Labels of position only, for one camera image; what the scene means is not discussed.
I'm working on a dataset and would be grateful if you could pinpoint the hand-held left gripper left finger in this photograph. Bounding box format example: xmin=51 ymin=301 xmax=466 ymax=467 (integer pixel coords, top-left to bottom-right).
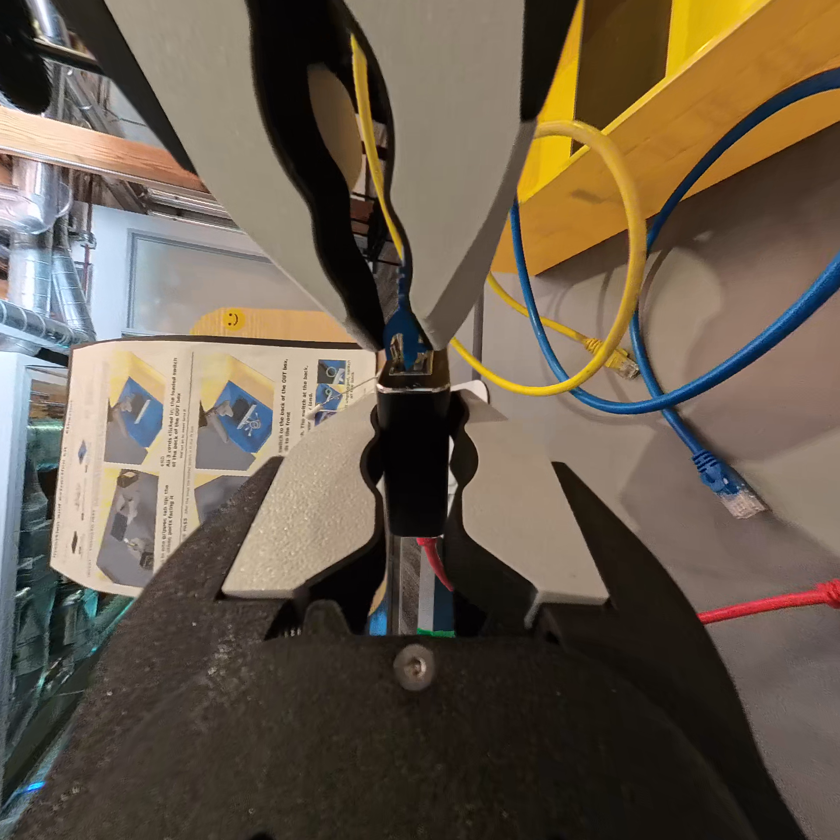
xmin=222 ymin=397 xmax=385 ymax=601

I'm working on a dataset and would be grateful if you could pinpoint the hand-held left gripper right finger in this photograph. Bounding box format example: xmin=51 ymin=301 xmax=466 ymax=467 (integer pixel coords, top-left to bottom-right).
xmin=443 ymin=389 xmax=611 ymax=608

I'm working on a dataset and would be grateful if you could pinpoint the yellow plastic bin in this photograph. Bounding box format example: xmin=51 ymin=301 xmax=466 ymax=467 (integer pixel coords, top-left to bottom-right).
xmin=489 ymin=0 xmax=840 ymax=277

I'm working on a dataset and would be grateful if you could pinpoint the wooden support beam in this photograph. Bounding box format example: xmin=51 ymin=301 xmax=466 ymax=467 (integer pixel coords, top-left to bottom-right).
xmin=0 ymin=108 xmax=204 ymax=194

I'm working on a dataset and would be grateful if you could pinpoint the silver ventilation duct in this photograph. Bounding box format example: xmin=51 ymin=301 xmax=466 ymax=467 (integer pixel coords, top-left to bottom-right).
xmin=0 ymin=157 xmax=96 ymax=349

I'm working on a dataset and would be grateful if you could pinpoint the black ethernet port box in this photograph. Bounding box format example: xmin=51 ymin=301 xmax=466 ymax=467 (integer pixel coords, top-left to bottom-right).
xmin=375 ymin=348 xmax=454 ymax=539

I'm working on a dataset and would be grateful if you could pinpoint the red ethernet cable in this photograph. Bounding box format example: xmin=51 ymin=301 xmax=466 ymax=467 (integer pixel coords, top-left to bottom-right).
xmin=416 ymin=537 xmax=840 ymax=626

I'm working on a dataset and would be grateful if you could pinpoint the yellow ethernet cable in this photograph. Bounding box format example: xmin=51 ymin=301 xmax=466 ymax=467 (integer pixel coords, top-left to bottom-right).
xmin=350 ymin=33 xmax=648 ymax=399

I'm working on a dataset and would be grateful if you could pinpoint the printed instruction poster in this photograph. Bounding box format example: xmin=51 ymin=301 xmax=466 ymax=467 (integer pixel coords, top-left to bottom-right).
xmin=49 ymin=338 xmax=382 ymax=598

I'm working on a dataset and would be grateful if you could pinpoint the blue ethernet cable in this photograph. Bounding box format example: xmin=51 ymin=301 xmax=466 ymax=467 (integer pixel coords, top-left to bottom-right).
xmin=382 ymin=69 xmax=840 ymax=519

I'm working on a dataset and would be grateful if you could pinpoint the instruction sheet on board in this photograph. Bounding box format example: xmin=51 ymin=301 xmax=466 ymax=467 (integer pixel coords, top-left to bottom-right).
xmin=190 ymin=307 xmax=358 ymax=345

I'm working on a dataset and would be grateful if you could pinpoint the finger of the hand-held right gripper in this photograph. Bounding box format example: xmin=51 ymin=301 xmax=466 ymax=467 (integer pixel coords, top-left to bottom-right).
xmin=341 ymin=0 xmax=538 ymax=350
xmin=104 ymin=0 xmax=389 ymax=350

